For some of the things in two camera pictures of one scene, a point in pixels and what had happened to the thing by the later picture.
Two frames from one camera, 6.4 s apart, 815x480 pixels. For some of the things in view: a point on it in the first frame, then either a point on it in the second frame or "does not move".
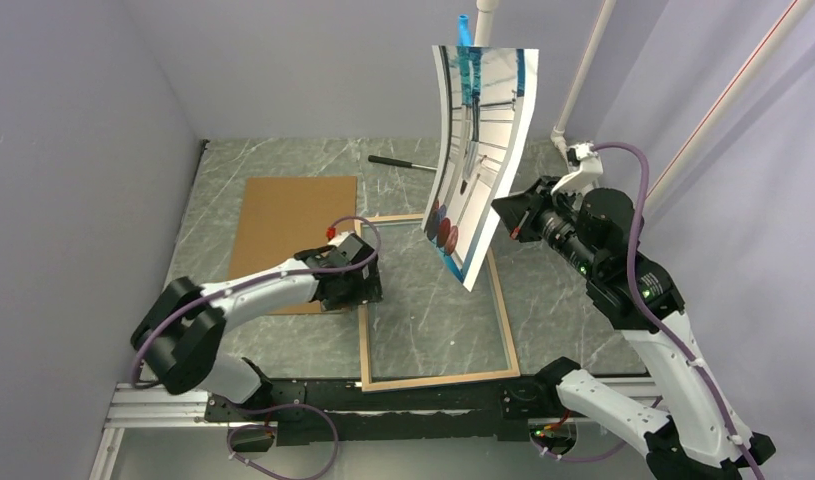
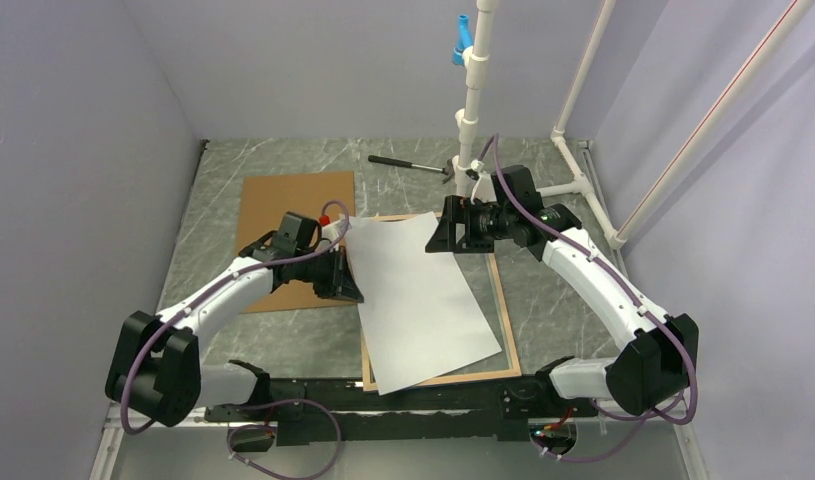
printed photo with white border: [487, 99] → [421, 317]
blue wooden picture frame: [364, 331] does not move
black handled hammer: [389, 161] does not move
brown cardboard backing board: [281, 216] does not move
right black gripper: [518, 211] → [458, 209]
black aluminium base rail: [307, 413] does not move
